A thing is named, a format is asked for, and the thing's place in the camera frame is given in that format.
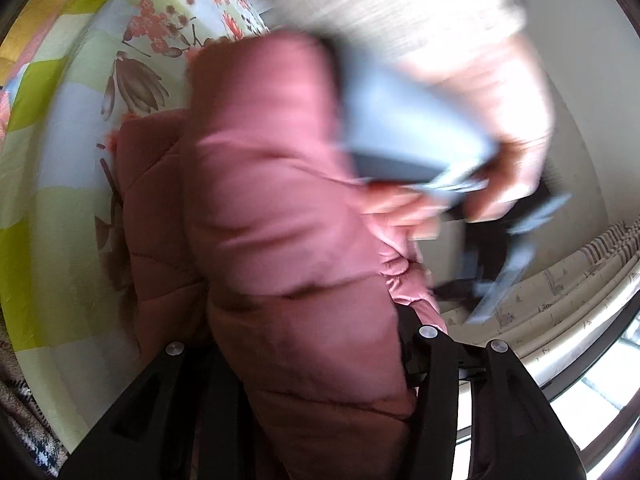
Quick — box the striped printed curtain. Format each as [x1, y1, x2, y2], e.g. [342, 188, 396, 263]
[440, 220, 640, 362]

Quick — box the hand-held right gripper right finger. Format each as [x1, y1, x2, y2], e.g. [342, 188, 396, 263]
[397, 305, 587, 480]

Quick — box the floral bed sheet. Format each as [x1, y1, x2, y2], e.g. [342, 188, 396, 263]
[0, 0, 273, 443]

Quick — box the pink quilted jacket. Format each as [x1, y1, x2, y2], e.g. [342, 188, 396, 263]
[112, 30, 451, 480]

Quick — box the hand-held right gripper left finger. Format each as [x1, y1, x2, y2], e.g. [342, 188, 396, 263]
[60, 342, 262, 480]

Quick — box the plaid rug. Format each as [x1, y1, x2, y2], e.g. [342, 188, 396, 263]
[0, 330, 72, 480]

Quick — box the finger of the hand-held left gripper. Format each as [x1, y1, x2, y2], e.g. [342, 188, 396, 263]
[434, 237, 540, 327]
[500, 191, 572, 241]

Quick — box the dark window frame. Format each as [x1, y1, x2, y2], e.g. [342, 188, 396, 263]
[540, 270, 640, 461]

